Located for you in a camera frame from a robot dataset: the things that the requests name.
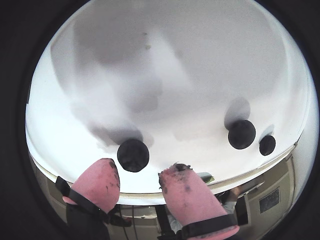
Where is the gripper finger with pink tip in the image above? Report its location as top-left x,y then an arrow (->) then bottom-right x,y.
54,157 -> 121,240
158,163 -> 241,240

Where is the dark blueberry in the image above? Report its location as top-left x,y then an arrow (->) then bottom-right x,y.
258,135 -> 277,157
116,138 -> 151,173
227,119 -> 257,150

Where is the small green leaf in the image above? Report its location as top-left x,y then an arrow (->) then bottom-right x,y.
198,171 -> 216,185

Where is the person in grey shirt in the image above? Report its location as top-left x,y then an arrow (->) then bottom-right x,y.
219,186 -> 242,216

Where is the black vertical post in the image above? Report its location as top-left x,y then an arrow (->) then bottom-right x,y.
154,204 -> 173,240

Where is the blue wall picture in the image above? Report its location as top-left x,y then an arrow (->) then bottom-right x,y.
258,187 -> 281,215

